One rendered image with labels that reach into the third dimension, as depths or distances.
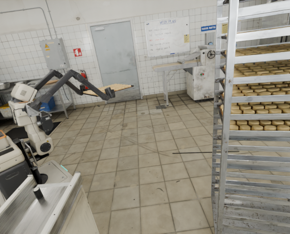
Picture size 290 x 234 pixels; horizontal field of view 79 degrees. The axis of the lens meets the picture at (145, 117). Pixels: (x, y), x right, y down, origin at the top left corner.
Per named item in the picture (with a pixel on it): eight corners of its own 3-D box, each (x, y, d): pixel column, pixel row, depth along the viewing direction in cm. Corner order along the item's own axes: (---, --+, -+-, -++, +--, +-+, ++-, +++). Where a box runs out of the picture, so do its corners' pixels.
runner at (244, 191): (211, 191, 158) (211, 188, 157) (211, 188, 161) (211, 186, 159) (297, 199, 140) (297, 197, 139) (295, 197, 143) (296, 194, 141)
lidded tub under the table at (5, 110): (1, 118, 440) (-4, 108, 430) (13, 111, 483) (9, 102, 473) (16, 115, 439) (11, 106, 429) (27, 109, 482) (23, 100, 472)
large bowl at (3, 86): (-11, 92, 415) (-14, 87, 410) (0, 88, 451) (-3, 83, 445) (5, 90, 416) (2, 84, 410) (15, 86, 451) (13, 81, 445)
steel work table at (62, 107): (-7, 129, 437) (-27, 91, 398) (11, 118, 503) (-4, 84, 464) (69, 119, 437) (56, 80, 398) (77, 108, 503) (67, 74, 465)
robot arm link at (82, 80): (72, 78, 183) (76, 77, 174) (75, 73, 185) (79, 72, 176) (104, 101, 208) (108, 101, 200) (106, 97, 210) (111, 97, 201)
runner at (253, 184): (212, 183, 154) (212, 180, 153) (211, 181, 157) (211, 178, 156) (299, 191, 137) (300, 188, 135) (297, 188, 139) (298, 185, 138)
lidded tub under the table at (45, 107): (35, 113, 439) (30, 103, 429) (43, 107, 482) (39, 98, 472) (50, 111, 440) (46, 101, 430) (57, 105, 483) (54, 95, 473)
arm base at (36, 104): (26, 105, 159) (30, 107, 151) (32, 97, 162) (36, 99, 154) (35, 110, 165) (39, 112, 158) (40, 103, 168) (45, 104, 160)
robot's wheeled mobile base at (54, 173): (15, 241, 158) (3, 222, 148) (1, 205, 200) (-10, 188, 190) (82, 192, 202) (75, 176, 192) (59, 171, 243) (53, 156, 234)
